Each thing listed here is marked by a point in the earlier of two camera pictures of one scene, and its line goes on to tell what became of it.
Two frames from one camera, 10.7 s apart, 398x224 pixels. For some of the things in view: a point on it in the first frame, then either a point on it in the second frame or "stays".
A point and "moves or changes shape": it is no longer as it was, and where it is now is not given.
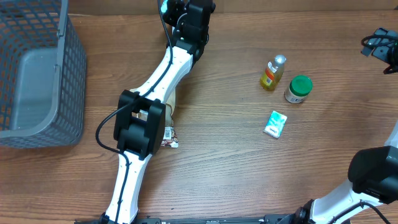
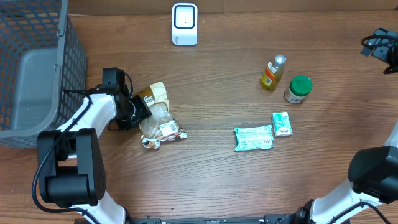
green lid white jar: [300, 87] stays
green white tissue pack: [275, 124] moves or changes shape
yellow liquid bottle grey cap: [273, 73] stays
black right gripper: [379, 43] stays
